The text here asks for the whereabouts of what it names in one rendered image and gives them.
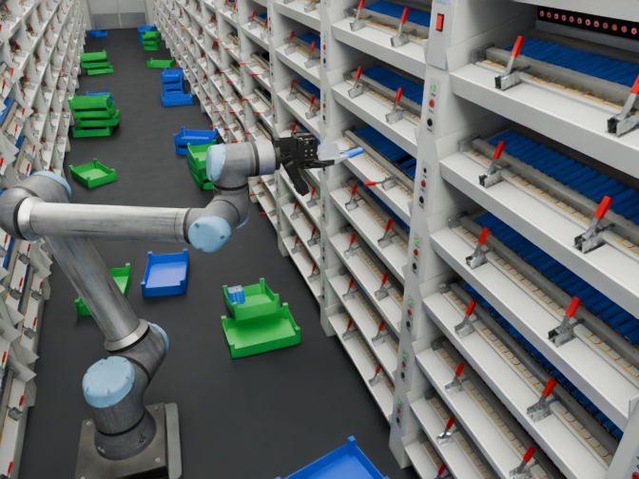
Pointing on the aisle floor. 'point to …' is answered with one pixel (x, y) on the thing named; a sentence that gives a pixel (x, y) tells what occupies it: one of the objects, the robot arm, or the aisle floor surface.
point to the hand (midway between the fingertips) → (341, 157)
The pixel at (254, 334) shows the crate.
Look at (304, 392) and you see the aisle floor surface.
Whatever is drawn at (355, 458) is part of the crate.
